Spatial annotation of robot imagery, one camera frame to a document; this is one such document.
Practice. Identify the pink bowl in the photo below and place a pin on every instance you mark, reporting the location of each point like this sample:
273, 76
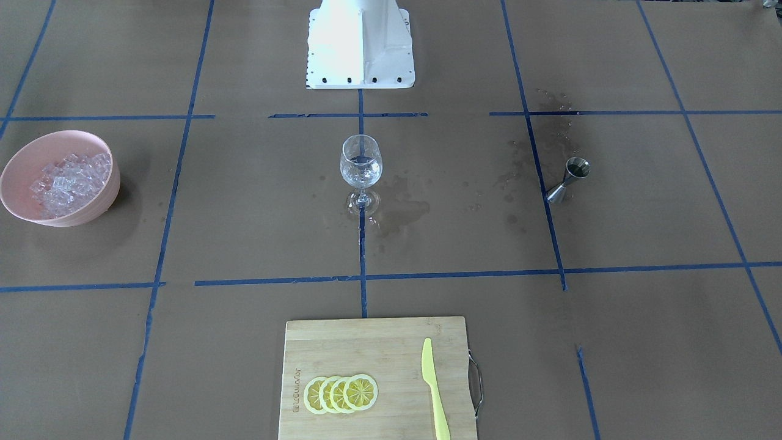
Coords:
25, 165

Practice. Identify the yellow plastic knife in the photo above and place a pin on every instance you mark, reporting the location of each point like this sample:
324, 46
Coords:
441, 428

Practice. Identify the bamboo cutting board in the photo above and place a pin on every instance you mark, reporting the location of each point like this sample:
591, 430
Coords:
390, 351

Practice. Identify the lemon slice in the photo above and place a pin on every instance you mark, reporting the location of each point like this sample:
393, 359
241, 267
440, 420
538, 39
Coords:
360, 392
312, 401
324, 394
337, 396

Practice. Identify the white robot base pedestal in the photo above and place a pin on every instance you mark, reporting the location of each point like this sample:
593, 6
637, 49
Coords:
359, 45

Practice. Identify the steel cocktail jigger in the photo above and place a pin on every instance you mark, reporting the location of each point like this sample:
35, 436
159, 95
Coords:
575, 169

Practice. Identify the clear ice cubes pile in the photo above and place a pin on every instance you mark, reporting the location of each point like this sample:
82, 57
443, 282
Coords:
66, 186

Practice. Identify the clear wine glass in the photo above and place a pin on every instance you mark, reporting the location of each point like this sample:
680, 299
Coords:
361, 167

